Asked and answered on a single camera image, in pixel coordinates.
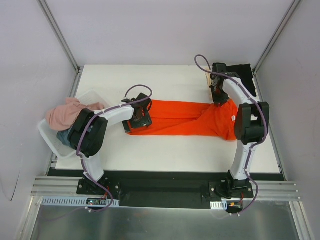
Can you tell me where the orange t shirt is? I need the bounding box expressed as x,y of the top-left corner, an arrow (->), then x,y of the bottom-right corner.
128,100 -> 238,141

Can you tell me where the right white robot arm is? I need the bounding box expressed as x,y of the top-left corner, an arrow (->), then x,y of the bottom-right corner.
209,63 -> 270,199

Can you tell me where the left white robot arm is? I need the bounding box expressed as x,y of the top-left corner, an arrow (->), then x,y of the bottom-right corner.
67,93 -> 152,195

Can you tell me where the folded beige t shirt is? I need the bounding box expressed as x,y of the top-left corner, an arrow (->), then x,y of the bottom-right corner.
205,72 -> 214,102

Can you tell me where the folded black t shirt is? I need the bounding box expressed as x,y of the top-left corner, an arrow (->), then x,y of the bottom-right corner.
226,63 -> 257,97

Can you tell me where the pink t shirt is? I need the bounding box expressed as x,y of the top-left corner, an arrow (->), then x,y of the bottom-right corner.
45,97 -> 105,131

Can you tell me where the blue grey t shirt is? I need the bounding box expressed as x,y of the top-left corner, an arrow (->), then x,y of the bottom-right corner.
56,128 -> 73,149

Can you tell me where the white plastic basket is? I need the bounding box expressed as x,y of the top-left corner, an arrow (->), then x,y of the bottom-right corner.
38,89 -> 112,159

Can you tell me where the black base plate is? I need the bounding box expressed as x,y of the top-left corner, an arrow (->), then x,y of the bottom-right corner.
76,171 -> 254,209

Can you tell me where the right aluminium frame post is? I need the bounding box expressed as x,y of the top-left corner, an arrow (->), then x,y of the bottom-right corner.
252,0 -> 302,75

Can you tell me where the aluminium frame post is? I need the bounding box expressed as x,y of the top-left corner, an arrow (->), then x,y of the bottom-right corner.
252,0 -> 302,75
37,0 -> 81,73

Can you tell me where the left white cable duct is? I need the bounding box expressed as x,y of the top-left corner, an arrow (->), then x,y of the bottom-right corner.
41,196 -> 120,208

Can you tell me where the left aluminium frame post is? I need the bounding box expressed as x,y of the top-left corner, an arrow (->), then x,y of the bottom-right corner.
37,0 -> 81,73

